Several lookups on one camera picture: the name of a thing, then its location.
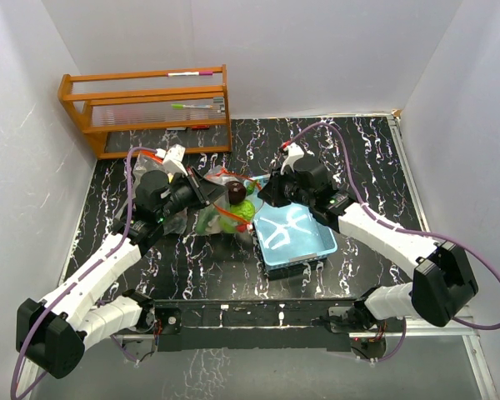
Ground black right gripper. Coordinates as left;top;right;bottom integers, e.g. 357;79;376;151
257;165;314;208

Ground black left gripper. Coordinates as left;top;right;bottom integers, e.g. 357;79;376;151
157;167;228;223

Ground dark purple round fruit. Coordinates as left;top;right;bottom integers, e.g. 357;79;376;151
225;181;247;206

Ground dark green round vegetable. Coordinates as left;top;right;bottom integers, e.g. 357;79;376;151
230;199;256;222

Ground clear zip bag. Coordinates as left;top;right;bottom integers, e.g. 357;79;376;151
132;150;188;235
195;166;263;236

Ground clear zip top bag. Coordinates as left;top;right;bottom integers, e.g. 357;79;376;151
132;150;188;235

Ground white garlic bulb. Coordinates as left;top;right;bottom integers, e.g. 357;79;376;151
197;216;218;235

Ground light green round fruit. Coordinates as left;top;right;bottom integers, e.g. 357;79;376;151
218;214;246;234

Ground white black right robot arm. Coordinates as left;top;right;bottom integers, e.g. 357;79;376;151
257;156;478;331

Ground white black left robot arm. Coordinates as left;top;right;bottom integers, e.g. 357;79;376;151
16;167;227;378

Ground light blue plastic basket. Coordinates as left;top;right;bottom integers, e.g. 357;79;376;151
250;193;338;273

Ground orange wooden shelf rack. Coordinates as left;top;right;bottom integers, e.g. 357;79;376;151
57;65;233;160

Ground green white marker pen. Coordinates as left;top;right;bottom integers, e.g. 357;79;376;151
171;103;213;110

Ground pink white marker pen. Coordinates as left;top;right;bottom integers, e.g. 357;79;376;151
167;71;214;78

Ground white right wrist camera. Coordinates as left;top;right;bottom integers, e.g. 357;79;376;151
280;141;305;175

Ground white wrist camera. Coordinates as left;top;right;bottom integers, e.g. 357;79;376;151
155;144;188;176
280;141;305;175

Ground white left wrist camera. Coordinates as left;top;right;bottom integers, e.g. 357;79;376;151
155;144;188;176

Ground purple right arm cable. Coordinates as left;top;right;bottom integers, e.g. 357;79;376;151
285;122;500;331

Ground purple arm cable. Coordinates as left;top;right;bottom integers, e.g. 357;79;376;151
10;147;159;400
285;122;500;331

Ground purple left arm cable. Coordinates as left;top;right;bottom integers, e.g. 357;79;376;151
10;147;159;400

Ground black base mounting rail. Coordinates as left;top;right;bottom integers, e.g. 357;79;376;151
107;297;405;353

